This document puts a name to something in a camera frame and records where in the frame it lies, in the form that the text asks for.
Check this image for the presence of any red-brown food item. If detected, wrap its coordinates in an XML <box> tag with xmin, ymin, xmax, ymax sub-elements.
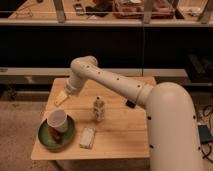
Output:
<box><xmin>49</xmin><ymin>128</ymin><xmax>61</xmax><ymax>141</ymax></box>

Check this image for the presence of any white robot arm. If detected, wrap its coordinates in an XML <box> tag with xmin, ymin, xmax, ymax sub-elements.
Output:
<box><xmin>55</xmin><ymin>56</ymin><xmax>204</xmax><ymax>171</ymax></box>

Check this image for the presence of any black eraser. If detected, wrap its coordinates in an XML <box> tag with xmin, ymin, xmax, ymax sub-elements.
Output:
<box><xmin>125</xmin><ymin>100</ymin><xmax>136</xmax><ymax>109</ymax></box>

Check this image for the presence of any wooden table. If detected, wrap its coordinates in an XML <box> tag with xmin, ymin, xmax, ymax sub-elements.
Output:
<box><xmin>31</xmin><ymin>80</ymin><xmax>149</xmax><ymax>160</ymax></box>

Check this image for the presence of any tray of items on shelf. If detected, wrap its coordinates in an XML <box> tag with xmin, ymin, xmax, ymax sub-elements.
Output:
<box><xmin>113</xmin><ymin>0</ymin><xmax>175</xmax><ymax>19</ymax></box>

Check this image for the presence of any white paper cup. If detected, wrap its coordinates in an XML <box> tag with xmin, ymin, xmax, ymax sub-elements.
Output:
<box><xmin>47</xmin><ymin>109</ymin><xmax>68</xmax><ymax>133</ymax></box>

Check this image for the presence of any small patterned bottle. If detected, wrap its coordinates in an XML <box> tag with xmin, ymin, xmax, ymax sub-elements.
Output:
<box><xmin>93</xmin><ymin>96</ymin><xmax>105</xmax><ymax>122</ymax></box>

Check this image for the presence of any black device on shelf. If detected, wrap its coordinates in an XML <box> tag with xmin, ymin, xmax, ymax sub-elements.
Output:
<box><xmin>73</xmin><ymin>3</ymin><xmax>85</xmax><ymax>16</ymax></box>

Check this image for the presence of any white sponge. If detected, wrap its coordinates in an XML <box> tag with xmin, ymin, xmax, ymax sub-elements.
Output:
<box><xmin>79</xmin><ymin>127</ymin><xmax>96</xmax><ymax>149</ymax></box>

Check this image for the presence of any black box at right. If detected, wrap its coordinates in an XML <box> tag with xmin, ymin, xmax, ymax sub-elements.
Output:
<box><xmin>185</xmin><ymin>54</ymin><xmax>213</xmax><ymax>83</ymax></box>

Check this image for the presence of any green plate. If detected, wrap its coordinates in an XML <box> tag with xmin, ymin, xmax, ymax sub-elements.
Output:
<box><xmin>38</xmin><ymin>117</ymin><xmax>75</xmax><ymax>150</ymax></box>

